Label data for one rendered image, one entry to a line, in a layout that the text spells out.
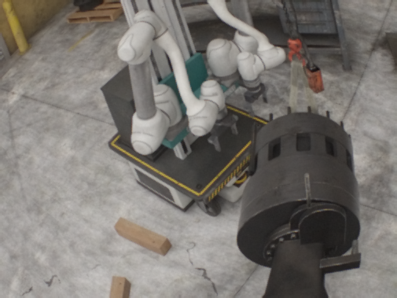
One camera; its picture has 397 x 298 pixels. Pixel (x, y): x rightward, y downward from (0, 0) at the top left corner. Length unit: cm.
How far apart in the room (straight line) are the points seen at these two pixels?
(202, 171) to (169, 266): 64
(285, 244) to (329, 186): 28
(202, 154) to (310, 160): 138
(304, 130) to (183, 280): 138
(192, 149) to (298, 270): 164
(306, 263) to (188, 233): 156
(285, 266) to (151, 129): 106
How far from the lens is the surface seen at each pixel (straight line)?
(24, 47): 683
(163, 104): 273
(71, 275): 348
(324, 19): 404
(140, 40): 224
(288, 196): 192
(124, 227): 340
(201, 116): 246
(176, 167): 328
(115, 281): 318
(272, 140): 219
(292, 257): 195
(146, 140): 260
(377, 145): 362
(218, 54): 297
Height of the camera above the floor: 262
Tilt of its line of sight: 45 degrees down
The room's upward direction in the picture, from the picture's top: 19 degrees counter-clockwise
